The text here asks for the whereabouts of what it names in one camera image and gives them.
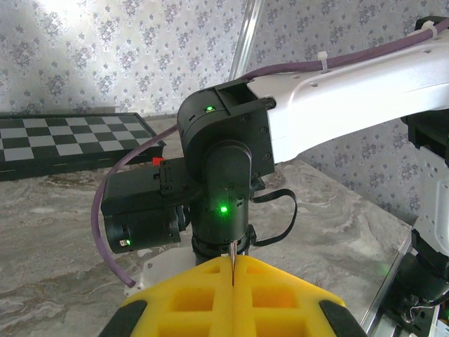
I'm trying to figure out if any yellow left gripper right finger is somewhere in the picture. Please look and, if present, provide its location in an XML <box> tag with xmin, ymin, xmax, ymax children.
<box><xmin>233</xmin><ymin>254</ymin><xmax>368</xmax><ymax>337</ymax></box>

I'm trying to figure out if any black flat wrist cable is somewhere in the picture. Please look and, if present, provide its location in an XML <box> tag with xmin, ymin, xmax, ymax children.
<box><xmin>250</xmin><ymin>188</ymin><xmax>298</xmax><ymax>246</ymax></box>

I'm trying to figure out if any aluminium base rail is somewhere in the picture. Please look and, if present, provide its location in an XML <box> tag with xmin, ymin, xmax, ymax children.
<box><xmin>361</xmin><ymin>224</ymin><xmax>449</xmax><ymax>337</ymax></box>

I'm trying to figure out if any black and white chessboard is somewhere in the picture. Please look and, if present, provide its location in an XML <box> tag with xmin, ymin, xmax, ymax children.
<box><xmin>0</xmin><ymin>112</ymin><xmax>168</xmax><ymax>182</ymax></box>

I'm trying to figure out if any aluminium frame post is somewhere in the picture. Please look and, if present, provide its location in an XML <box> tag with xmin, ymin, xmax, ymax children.
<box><xmin>230</xmin><ymin>0</ymin><xmax>264</xmax><ymax>82</ymax></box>

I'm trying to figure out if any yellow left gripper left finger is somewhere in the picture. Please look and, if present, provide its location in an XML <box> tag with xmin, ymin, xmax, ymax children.
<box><xmin>98</xmin><ymin>255</ymin><xmax>235</xmax><ymax>337</ymax></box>

